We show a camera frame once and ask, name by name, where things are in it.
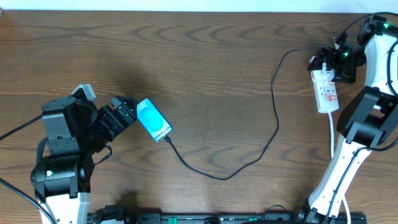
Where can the white USB charger plug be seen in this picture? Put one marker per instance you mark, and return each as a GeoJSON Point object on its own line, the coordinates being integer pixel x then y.
{"type": "Point", "coordinates": [319, 72]}

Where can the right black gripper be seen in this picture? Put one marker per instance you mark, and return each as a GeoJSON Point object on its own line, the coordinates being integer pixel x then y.
{"type": "Point", "coordinates": [348, 76]}

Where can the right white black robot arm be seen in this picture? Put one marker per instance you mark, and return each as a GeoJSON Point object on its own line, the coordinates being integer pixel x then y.
{"type": "Point", "coordinates": [368, 120]}

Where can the blue screen Galaxy smartphone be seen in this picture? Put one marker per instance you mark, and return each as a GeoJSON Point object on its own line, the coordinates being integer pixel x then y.
{"type": "Point", "coordinates": [153, 120]}

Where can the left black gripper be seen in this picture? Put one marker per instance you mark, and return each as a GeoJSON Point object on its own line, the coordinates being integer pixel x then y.
{"type": "Point", "coordinates": [117, 115]}

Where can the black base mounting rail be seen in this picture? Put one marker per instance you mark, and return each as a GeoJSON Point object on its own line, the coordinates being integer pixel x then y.
{"type": "Point", "coordinates": [119, 214]}

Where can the white power strip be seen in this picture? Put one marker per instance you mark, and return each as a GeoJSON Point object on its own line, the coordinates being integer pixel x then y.
{"type": "Point", "coordinates": [326, 97]}

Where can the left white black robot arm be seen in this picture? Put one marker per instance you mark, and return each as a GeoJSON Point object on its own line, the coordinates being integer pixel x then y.
{"type": "Point", "coordinates": [76, 129]}

